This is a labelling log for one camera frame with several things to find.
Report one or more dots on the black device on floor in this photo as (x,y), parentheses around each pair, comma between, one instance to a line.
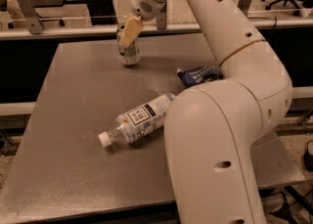
(308,157)

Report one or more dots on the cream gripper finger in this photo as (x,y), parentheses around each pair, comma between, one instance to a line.
(133,27)

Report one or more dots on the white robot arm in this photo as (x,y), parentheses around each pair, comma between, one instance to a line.
(210,128)

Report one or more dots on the left metal glass bracket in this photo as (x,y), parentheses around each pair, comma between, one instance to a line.
(32,20)

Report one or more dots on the blue chip bag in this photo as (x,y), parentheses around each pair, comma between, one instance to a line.
(199,75)

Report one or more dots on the green and white 7up can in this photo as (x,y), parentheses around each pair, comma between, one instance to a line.
(130,55)

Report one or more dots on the middle metal glass bracket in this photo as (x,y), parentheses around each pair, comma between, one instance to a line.
(161,18)

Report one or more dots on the clear plastic water bottle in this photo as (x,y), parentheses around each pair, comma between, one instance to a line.
(138,122)

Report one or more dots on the glass barrier panel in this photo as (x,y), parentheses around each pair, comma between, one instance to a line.
(74,15)

